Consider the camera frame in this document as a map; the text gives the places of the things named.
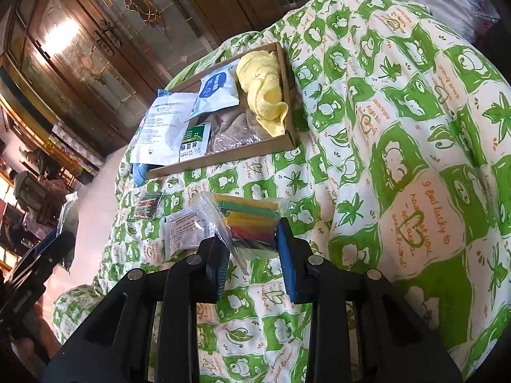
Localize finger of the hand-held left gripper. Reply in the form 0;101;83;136
8;225;77;288

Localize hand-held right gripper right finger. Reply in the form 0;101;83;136
278;219;464;383

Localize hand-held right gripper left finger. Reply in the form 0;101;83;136
42;237;229;383

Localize clear bag of coloured tubes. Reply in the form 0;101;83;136
197;191;298;276

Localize shallow cardboard box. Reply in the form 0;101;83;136
144;41;298;180

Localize yellow towel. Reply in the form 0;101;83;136
235;50;290;138

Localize clear bag with white label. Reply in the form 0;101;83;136
161;211;216;260

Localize small bag of colourful pieces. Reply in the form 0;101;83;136
133;192;162;220

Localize stack of patterned boxes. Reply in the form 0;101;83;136
51;121;106;174

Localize blue cloth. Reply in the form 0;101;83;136
132;162;150;187

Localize green and white printed blanket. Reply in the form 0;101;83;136
52;0;511;383

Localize green and white packet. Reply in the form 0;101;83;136
179;121;213;163

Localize clear bag of brown cloth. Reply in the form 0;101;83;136
204;106;272;155

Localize large white printed packet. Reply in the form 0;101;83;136
130;89;200;165

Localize white packet with blue label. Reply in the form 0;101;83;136
188;59;241;122

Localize wooden glass door leaf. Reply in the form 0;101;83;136
8;0;132;148

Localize wooden glass-door cabinet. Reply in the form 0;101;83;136
60;0;260;100

